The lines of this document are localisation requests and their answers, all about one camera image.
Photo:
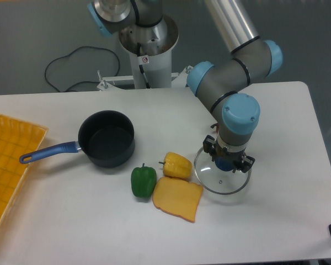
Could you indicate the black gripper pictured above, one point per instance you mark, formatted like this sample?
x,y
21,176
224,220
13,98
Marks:
x,y
228,154

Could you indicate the toast bread slice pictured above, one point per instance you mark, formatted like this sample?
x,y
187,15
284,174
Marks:
x,y
177,197

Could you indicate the dark saucepan blue handle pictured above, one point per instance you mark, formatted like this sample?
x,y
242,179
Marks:
x,y
106,137

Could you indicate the glass lid blue knob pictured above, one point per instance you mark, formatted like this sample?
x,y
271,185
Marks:
x,y
216,178

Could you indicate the yellow bell pepper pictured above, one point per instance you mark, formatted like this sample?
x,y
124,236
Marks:
x,y
175,165

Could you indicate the yellow plastic basket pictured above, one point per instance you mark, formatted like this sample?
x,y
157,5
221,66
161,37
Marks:
x,y
17,137

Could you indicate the green bell pepper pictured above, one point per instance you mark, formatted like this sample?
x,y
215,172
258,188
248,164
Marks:
x,y
143,181

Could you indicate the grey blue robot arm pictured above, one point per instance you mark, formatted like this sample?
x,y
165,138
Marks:
x,y
219,89

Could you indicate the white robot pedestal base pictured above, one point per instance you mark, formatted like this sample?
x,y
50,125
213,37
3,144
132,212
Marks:
x,y
149,39

